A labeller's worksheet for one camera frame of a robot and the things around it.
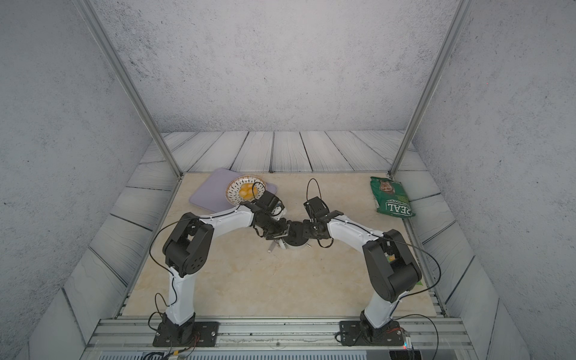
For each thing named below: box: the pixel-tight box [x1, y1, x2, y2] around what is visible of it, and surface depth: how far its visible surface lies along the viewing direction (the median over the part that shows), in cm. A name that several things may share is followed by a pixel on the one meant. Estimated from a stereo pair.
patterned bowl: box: [225, 175, 267, 206], surface depth 113 cm
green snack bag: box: [369, 176, 416, 219], surface depth 109 cm
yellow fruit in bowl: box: [238, 183, 258, 201], surface depth 111 cm
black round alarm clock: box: [282, 221, 309, 250], surface depth 91 cm
